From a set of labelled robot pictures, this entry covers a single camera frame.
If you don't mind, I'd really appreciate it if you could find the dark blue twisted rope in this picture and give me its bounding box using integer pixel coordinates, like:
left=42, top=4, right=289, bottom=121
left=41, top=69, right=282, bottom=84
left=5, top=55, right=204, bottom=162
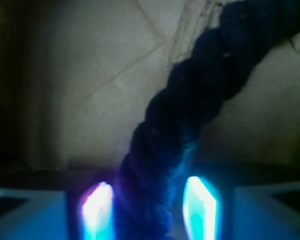
left=114, top=0, right=300, bottom=240

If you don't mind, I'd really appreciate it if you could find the brown paper bag bin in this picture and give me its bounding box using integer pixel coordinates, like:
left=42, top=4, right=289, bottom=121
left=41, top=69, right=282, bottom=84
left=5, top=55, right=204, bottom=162
left=0, top=0, right=300, bottom=173

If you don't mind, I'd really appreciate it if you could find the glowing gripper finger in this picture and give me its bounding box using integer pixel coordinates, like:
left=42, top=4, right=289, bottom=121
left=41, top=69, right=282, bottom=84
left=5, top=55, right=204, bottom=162
left=182, top=175, right=235, bottom=240

